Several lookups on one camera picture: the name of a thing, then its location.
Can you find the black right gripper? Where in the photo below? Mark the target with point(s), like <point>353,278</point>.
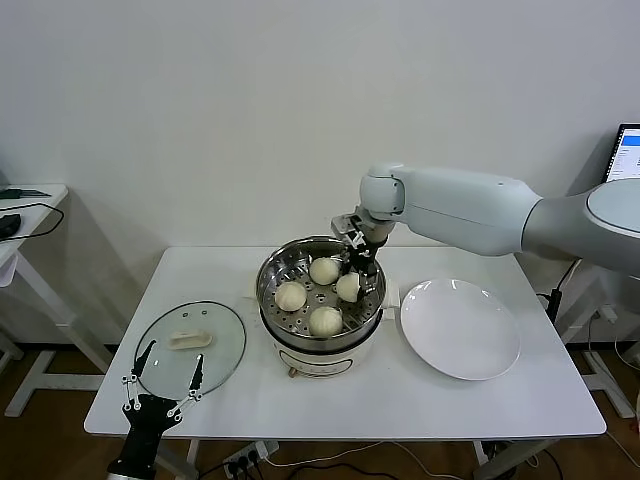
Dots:
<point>366,255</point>

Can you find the small white charger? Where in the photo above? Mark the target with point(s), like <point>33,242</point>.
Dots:
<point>606,315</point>

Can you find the round glass pot lid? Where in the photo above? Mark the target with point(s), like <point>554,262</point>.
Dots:
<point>222,330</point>

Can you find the black power adapter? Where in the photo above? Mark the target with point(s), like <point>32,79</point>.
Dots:
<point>553,305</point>

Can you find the stainless steel steamer basket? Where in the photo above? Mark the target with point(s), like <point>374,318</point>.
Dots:
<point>272,272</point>

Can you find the white side table with laptop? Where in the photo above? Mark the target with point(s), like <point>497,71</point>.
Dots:
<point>600,380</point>

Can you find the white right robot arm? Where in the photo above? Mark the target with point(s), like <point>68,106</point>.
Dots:
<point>460,210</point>

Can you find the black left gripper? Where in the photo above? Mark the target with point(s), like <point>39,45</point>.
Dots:
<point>147,415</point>

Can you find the black computer mouse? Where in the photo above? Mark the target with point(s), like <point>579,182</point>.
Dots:
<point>9,226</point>

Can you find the white electric cooker pot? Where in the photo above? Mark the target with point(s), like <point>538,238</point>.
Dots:
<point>320,357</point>

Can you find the white round plate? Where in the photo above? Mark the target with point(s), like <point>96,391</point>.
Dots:
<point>450,330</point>

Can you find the white power strip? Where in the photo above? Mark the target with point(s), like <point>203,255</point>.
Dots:
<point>255,451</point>

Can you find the grey open laptop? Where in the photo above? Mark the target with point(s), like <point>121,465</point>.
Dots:
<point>627,150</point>

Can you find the flat green item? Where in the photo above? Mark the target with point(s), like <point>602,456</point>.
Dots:
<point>20,193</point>

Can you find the white steamed baozi bun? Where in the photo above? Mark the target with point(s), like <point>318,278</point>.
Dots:
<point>324,270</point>
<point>325,320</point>
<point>347,287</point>
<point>290,296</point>

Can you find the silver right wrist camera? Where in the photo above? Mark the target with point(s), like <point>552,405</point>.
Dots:
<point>345,223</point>

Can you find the white side table with mouse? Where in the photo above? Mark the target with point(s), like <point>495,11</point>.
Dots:
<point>35,225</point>

